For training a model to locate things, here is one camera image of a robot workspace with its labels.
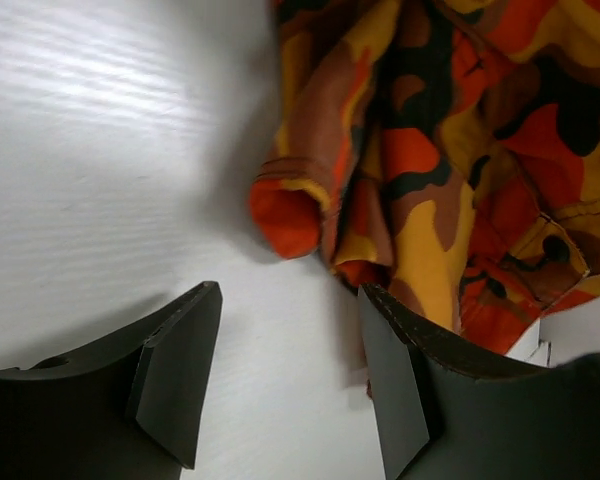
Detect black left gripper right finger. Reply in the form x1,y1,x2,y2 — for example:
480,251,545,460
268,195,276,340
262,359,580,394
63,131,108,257
358,284,600,479

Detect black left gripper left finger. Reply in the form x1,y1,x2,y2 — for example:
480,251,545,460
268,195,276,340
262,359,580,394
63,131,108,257
0,281,223,479

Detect orange camouflage trousers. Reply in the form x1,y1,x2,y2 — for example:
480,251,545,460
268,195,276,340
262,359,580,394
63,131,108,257
249,0,600,354

